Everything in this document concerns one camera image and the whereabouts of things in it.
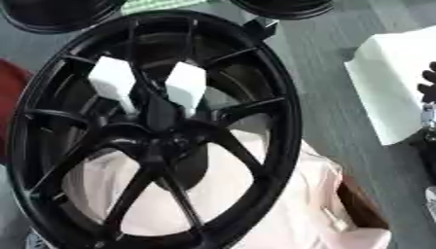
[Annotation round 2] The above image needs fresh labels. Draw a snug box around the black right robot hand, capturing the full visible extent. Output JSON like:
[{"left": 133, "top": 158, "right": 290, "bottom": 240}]
[{"left": 416, "top": 60, "right": 436, "bottom": 105}]

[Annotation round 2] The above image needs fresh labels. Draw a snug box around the black round wheel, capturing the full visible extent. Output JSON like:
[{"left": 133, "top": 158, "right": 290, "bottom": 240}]
[
  {"left": 226, "top": 0, "right": 338, "bottom": 21},
  {"left": 0, "top": 0, "right": 129, "bottom": 35}
]

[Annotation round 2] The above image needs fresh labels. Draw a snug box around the black spoked wheel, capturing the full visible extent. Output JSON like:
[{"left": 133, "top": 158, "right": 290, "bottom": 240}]
[{"left": 5, "top": 9, "right": 306, "bottom": 249}]

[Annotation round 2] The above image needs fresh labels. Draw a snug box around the white box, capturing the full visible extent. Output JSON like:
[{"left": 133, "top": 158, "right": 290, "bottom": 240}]
[{"left": 342, "top": 24, "right": 436, "bottom": 147}]

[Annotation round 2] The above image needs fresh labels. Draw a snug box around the small black block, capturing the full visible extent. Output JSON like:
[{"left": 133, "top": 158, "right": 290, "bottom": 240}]
[{"left": 241, "top": 17, "right": 281, "bottom": 42}]

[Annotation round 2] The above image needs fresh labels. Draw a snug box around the red rounded object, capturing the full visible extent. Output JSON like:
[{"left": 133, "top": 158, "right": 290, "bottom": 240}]
[{"left": 0, "top": 57, "right": 34, "bottom": 160}]

